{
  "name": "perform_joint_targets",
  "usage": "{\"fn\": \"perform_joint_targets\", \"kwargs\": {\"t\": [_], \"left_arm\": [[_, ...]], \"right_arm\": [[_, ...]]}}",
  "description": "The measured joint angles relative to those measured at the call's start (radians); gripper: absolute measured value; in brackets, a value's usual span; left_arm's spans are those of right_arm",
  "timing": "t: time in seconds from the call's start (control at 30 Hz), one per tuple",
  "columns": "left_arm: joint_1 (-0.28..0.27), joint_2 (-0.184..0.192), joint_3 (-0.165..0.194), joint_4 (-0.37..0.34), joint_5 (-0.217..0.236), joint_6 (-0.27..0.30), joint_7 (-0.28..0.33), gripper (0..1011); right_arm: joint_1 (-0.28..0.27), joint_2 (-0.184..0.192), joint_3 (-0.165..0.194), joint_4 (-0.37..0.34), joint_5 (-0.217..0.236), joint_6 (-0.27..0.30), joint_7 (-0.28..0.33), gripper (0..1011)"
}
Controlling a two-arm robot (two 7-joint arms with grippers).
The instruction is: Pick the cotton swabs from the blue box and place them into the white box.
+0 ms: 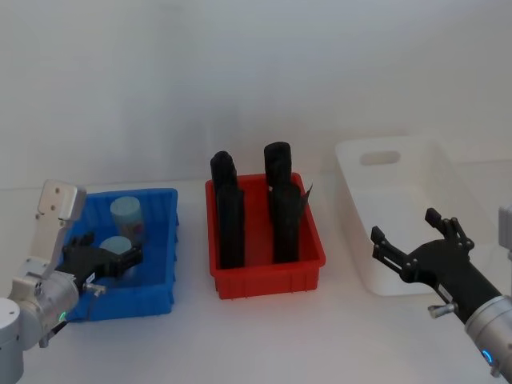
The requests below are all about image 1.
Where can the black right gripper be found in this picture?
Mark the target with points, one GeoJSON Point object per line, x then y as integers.
{"type": "Point", "coordinates": [452, 268]}

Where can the blue plastic bin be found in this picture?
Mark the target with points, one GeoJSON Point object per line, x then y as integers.
{"type": "Point", "coordinates": [132, 300]}

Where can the black trash bag roll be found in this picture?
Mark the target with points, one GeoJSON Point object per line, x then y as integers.
{"type": "Point", "coordinates": [286, 228]}
{"type": "Point", "coordinates": [277, 160]}
{"type": "Point", "coordinates": [231, 228]}
{"type": "Point", "coordinates": [222, 168]}

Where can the pale blue printed canister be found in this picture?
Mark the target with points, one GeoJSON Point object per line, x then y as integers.
{"type": "Point", "coordinates": [128, 216]}

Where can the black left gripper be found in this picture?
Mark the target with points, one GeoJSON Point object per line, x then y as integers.
{"type": "Point", "coordinates": [86, 262]}

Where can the white plastic bin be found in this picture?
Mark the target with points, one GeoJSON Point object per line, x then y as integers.
{"type": "Point", "coordinates": [384, 192]}

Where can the red plastic bin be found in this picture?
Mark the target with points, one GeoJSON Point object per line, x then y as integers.
{"type": "Point", "coordinates": [264, 280]}

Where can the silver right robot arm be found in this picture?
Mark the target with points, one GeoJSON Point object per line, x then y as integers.
{"type": "Point", "coordinates": [488, 320]}

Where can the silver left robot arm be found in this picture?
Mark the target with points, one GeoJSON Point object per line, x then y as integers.
{"type": "Point", "coordinates": [40, 296]}

